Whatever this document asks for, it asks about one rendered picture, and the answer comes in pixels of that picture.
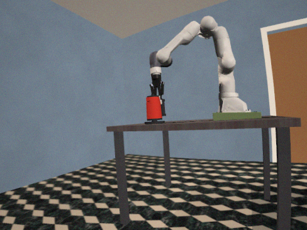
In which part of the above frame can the red electric kettle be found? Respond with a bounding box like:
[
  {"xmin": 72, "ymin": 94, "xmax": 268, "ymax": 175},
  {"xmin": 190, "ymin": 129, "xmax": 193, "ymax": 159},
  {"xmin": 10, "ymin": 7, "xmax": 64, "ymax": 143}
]
[{"xmin": 146, "ymin": 94, "xmax": 166, "ymax": 121}]

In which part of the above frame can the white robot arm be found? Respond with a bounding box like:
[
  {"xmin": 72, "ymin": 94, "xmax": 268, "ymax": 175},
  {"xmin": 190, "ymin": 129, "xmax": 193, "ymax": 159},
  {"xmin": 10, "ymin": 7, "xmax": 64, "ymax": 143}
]
[{"xmin": 150, "ymin": 16, "xmax": 251, "ymax": 112}]

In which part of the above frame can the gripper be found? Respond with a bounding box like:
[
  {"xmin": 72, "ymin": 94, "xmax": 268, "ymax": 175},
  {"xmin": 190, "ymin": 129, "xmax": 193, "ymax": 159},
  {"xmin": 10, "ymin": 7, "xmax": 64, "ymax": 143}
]
[{"xmin": 150, "ymin": 74, "xmax": 165, "ymax": 104}]

